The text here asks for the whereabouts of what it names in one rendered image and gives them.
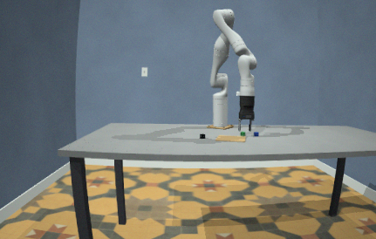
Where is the tan square mat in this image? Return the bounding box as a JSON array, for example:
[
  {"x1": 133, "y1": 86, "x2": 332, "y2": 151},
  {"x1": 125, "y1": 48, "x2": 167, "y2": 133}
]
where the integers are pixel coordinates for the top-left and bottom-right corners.
[{"x1": 216, "y1": 135, "x2": 246, "y2": 142}]

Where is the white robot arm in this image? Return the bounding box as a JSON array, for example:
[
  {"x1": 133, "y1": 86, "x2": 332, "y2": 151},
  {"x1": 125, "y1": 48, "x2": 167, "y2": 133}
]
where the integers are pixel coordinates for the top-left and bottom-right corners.
[{"x1": 210, "y1": 10, "x2": 257, "y2": 127}]

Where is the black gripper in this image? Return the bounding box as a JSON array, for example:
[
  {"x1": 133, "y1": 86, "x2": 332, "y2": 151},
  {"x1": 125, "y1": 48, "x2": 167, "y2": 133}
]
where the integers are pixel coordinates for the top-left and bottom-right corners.
[{"x1": 236, "y1": 85, "x2": 255, "y2": 131}]

